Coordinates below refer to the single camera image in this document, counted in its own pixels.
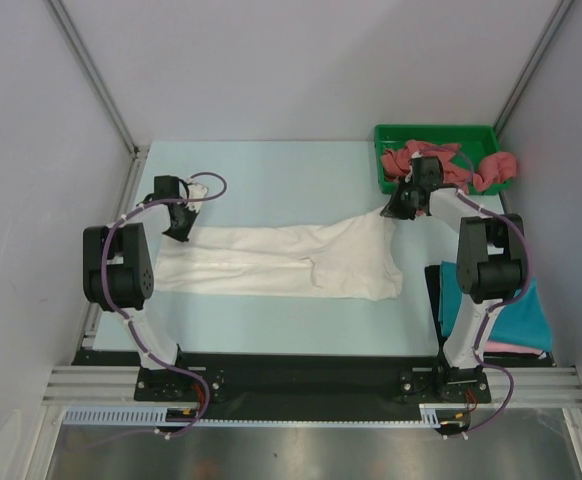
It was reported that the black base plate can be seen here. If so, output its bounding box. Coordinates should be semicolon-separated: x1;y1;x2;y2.
71;349;492;422

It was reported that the teal folded t-shirt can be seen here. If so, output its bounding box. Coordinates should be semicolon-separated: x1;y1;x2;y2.
438;262;552;352

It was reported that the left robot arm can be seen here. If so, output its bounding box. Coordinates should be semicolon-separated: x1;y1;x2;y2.
82;175;208;404

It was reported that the white t-shirt with robot print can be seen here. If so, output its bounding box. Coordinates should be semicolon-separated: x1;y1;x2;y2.
154;210;403;301

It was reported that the right aluminium frame post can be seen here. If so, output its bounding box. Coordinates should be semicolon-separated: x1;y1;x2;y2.
493;0;577;138

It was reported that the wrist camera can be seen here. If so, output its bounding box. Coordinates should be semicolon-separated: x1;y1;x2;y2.
185;178;209;213
405;157;417;182

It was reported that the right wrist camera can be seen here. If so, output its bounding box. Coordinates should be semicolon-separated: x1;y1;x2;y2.
405;157;417;182

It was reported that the aluminium front rail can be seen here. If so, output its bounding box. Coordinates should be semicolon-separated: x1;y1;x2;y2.
42;366;582;408

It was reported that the salmon red t-shirt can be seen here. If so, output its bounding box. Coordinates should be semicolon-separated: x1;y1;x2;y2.
380;140;517;194

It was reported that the aluminium frame post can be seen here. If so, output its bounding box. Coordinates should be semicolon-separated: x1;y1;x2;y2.
493;0;577;138
43;0;138;158

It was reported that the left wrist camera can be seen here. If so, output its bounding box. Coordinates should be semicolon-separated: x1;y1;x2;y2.
185;178;209;213

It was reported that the green plastic bin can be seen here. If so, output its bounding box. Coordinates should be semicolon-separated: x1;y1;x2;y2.
374;124;510;195

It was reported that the light blue cable duct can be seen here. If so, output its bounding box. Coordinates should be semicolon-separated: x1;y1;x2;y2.
63;406;167;427

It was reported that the left aluminium frame post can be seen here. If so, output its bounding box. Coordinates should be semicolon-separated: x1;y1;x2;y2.
43;0;138;158

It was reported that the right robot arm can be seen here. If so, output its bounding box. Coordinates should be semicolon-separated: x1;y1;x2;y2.
381;153;530;403

